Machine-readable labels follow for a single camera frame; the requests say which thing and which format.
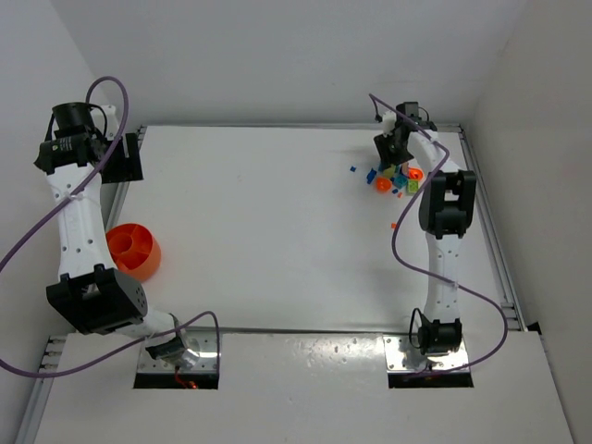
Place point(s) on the green lego brick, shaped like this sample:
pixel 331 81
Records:
pixel 413 186

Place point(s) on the aluminium frame rail left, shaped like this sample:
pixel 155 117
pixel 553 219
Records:
pixel 33 415

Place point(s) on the orange round lego piece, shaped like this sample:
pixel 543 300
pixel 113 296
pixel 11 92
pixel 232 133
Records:
pixel 383 185

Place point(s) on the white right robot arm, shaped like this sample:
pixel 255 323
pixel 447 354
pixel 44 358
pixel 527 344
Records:
pixel 445 214

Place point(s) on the aluminium frame rail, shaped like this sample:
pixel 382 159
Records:
pixel 33 415
pixel 510 302

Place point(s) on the aluminium frame rail right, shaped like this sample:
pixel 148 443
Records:
pixel 510 302

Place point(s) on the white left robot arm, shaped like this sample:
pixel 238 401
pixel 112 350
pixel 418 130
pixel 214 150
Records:
pixel 94 293

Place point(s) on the teal lego brick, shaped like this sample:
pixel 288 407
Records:
pixel 387 171

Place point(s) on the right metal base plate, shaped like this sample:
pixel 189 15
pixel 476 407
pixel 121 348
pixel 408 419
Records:
pixel 403 359

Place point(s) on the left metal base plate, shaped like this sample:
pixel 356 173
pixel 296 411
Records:
pixel 193 351

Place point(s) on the orange small cup container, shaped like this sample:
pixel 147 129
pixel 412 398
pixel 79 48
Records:
pixel 415 174

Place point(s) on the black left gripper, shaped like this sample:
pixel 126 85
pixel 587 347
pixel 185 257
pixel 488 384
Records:
pixel 123 157

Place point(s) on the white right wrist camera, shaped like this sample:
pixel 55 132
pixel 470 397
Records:
pixel 389 122

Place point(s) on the blue lego figure piece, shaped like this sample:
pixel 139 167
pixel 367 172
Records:
pixel 370 176

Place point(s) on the metal base plate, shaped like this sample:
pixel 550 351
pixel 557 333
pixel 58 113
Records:
pixel 403 359
pixel 193 351

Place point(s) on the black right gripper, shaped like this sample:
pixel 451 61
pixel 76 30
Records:
pixel 388 151

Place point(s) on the orange divided round container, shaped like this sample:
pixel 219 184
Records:
pixel 135 250

